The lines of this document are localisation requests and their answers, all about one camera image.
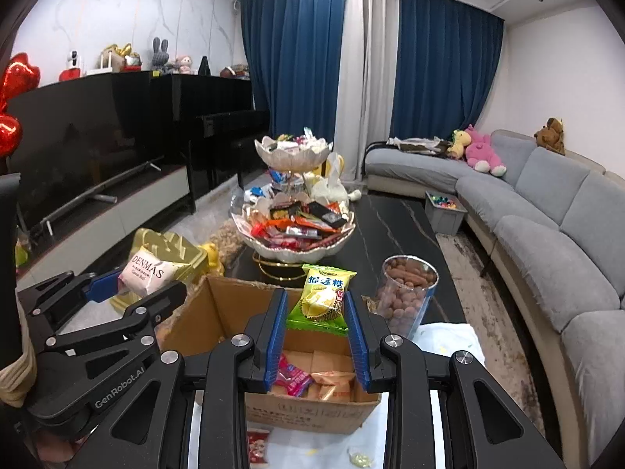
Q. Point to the clear jar of nuts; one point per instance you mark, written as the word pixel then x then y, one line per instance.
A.
pixel 406 286

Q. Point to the white sheer curtain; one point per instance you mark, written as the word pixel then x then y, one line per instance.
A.
pixel 367 75

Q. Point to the brown cardboard box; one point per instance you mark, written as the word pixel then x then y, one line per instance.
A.
pixel 220 307

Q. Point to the white plush toy on table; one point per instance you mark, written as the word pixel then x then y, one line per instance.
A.
pixel 324 182

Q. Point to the brown plush on sofa back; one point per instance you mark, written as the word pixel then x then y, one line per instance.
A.
pixel 551 136

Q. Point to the Denmas cookie bag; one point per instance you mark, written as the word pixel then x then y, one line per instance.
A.
pixel 145 273

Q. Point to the pink candy wrapper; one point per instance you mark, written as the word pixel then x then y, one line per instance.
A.
pixel 294 380

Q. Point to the clothes pile on sofa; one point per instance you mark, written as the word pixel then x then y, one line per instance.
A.
pixel 421 146

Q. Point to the pink plush toy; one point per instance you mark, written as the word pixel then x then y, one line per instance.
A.
pixel 481 156

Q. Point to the bag of peanuts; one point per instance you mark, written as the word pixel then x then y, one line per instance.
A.
pixel 228 242

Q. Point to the blue curtain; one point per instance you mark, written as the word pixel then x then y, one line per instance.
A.
pixel 293 49
pixel 447 57

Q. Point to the grey sectional sofa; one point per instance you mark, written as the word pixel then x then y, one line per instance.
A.
pixel 553 227

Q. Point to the black television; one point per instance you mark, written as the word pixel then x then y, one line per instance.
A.
pixel 79 134

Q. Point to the white TV cabinet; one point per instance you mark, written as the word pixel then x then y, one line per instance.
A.
pixel 81 238

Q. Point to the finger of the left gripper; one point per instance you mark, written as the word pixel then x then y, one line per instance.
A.
pixel 50 304
pixel 138 319

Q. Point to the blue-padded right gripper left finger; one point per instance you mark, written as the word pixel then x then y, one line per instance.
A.
pixel 151 425

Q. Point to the pale yellow candy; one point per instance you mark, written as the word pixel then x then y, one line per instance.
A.
pixel 359 459

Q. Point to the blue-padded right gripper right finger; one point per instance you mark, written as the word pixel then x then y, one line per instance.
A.
pixel 440 408

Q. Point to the right blue curtain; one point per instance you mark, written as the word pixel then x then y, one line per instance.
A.
pixel 447 57

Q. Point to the person's left hand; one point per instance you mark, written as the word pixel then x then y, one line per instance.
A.
pixel 54 450

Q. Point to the red white candy packet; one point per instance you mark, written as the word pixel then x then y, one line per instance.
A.
pixel 257 447

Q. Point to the yellow plush toy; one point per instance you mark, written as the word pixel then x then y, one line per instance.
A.
pixel 460 140

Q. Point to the two-tier white snack stand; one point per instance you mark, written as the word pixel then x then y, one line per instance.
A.
pixel 279 221

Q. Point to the black piano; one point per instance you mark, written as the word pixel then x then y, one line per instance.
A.
pixel 209 124

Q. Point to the grey toy storage bin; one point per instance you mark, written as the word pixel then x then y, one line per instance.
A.
pixel 445 213

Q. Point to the left blue curtain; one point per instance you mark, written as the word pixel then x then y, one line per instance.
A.
pixel 293 49

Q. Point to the grey bunny plush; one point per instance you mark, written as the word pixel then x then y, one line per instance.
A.
pixel 160 58

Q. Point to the gold tree-shaped box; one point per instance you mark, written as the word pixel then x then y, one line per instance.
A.
pixel 167 246

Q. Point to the green durian candy packet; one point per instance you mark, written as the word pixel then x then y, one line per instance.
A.
pixel 320 306

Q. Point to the orange snack packet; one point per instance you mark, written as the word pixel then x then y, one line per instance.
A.
pixel 332 386

